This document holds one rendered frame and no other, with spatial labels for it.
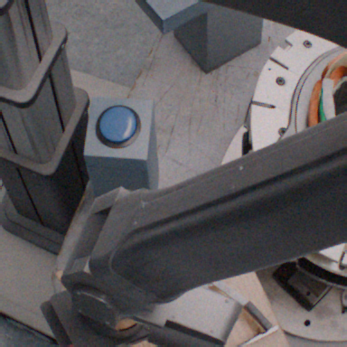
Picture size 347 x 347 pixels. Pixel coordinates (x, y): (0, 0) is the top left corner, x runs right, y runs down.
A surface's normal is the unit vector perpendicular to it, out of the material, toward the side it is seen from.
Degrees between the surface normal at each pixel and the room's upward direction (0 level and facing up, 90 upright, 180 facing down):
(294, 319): 0
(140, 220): 61
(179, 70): 0
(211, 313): 11
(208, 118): 0
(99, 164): 90
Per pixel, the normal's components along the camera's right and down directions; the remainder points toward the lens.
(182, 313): 0.16, -0.40
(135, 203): -0.79, -0.53
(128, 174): -0.09, 0.94
